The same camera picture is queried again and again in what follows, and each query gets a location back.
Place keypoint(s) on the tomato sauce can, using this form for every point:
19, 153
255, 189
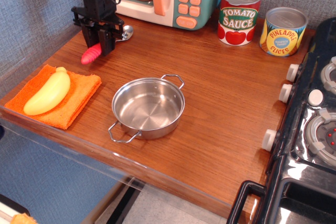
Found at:
237, 21

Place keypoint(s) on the white stove knob front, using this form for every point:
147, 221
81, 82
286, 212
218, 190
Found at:
269, 139

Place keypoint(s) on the white stove knob back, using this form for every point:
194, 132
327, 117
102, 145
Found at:
292, 72

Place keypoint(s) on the white stove knob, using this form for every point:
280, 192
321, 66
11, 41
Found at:
285, 93
269, 139
292, 72

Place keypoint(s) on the white stove knob middle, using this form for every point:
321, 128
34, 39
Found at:
285, 93

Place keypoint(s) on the yellow toy banana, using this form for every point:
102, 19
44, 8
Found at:
50, 94

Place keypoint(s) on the stainless steel pot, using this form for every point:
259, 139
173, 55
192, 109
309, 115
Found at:
147, 108

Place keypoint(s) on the orange folded cloth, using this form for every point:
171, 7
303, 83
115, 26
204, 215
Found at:
63, 115

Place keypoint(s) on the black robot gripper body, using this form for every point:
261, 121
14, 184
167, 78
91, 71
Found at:
100, 14

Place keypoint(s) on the orange object bottom corner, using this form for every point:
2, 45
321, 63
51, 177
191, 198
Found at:
23, 219

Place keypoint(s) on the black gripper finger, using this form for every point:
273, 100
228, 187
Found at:
107, 41
90, 35

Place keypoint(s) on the pineapple slices can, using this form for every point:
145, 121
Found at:
283, 31

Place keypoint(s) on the red handled metal spoon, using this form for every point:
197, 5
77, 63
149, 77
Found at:
92, 53

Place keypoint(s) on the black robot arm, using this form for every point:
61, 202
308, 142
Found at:
99, 23

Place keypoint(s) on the black toy stove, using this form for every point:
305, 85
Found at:
300, 175

